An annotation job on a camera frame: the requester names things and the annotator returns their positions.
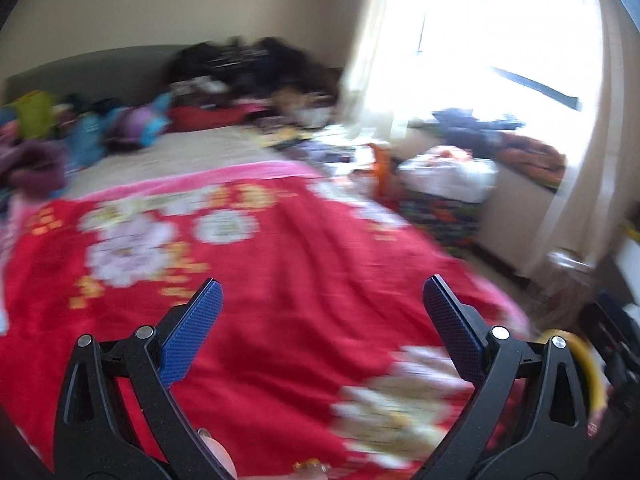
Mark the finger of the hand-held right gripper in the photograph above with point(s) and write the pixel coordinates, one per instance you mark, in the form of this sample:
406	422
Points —
622	317
602	330

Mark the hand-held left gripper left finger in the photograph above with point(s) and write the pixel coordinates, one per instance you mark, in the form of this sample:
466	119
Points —
192	330

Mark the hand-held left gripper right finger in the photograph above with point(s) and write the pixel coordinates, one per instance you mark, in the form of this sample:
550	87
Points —
452	330

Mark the yellow rimmed black trash bin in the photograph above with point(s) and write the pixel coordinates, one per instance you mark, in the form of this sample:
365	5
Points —
590	360

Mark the person's right hand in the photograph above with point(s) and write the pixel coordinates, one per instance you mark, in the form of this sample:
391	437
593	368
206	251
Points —
593	420

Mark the person's left hand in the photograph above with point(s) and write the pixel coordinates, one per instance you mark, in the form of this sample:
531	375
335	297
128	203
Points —
217	455

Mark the white desk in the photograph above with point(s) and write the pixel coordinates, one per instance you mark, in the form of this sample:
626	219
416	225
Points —
631	270

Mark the small yellow box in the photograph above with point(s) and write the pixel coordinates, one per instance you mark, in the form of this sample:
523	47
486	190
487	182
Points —
632	232

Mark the red floral blanket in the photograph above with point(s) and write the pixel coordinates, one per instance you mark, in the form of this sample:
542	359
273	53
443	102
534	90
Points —
280	285

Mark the dinosaur print laundry basket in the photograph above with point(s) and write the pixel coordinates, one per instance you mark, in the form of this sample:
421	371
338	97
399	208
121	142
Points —
440	220

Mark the white plastic basket liner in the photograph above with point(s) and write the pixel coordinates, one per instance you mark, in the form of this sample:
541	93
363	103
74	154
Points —
450	175

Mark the cream curtain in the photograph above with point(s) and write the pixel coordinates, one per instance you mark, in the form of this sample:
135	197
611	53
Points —
590	160
375	60

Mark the orange bag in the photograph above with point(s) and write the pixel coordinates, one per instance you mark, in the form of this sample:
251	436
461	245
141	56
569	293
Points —
382	170

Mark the beige bed sheet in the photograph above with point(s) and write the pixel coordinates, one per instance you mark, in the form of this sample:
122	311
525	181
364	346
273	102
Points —
175	155

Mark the orange cloth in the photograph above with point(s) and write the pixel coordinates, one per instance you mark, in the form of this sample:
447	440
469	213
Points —
445	152

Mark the orange patterned quilt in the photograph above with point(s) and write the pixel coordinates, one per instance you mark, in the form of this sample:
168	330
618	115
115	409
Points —
535	157

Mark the gold jewellery piece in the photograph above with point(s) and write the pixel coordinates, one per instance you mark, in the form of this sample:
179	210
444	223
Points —
312	467

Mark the dark clothes heap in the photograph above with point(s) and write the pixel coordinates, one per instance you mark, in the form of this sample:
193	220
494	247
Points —
475	130

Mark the purple striped cloth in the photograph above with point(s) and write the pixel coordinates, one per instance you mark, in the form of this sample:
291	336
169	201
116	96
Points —
132	127

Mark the red pillow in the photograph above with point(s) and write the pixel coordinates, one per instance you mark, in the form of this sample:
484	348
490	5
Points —
210	117

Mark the brown yellow patterned blanket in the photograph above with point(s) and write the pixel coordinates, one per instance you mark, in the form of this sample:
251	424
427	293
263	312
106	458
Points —
287	132

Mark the heap of pale clothes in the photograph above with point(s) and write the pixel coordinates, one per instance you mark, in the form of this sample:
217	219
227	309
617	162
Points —
325	150

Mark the light blue cloth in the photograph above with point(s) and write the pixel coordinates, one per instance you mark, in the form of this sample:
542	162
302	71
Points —
87	135

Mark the maroon cloth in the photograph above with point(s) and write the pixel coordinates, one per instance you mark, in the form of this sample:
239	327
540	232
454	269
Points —
37	170

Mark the green yellow cloth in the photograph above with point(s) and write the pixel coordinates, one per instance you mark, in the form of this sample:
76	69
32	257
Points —
32	115

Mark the pile of dark clothes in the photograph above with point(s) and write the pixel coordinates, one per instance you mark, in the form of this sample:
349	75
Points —
250	60

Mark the grey bed headboard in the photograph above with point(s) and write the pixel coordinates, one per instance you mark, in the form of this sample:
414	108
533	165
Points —
90	70

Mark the black framed window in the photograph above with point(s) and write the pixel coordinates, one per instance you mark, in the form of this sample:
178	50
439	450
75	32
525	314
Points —
500	20

